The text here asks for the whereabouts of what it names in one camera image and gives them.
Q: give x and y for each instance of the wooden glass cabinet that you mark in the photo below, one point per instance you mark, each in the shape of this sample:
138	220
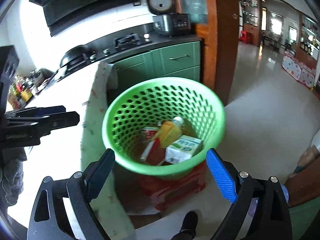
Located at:
219	46

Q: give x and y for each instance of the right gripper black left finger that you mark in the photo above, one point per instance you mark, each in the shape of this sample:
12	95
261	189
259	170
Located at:
97	173

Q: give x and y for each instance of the black rice cooker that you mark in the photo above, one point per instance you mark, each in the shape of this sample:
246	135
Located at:
166	21

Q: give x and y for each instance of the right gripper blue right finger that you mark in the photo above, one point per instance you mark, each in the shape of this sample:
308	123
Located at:
223	178

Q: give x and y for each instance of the red yellow labelled bottle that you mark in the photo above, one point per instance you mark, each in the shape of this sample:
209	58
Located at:
168	133

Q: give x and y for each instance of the grey gloved left hand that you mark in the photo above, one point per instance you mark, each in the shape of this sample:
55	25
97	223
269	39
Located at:
12	175

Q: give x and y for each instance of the printed white tablecloth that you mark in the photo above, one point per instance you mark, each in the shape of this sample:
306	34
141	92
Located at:
68	150

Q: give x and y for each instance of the white milk carton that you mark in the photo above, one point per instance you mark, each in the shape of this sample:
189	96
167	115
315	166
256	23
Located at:
182	149

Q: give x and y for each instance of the green kitchen cabinet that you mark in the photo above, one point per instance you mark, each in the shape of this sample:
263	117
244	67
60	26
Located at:
178	60

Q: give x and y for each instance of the tall red cartoon can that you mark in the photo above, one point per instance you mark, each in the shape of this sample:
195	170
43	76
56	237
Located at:
150	154

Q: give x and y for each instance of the red plastic stool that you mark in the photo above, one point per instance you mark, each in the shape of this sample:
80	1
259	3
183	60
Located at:
164	193

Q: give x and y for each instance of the black wok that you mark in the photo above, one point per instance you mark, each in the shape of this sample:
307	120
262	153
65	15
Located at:
80	51

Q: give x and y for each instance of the black shoe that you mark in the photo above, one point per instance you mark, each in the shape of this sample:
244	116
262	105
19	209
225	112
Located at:
188	228

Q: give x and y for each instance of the red capped oil bottle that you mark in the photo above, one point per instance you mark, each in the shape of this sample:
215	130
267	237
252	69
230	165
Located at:
19	84

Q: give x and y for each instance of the gas stove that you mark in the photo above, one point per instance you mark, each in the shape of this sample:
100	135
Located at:
105	47

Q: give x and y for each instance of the polka dot play fence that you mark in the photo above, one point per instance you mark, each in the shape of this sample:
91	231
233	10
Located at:
298	70

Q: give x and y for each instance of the green plastic basket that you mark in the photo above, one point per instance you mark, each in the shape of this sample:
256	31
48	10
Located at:
145	119

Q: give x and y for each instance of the yellow tin container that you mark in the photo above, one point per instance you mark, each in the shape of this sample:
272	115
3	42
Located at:
26	95

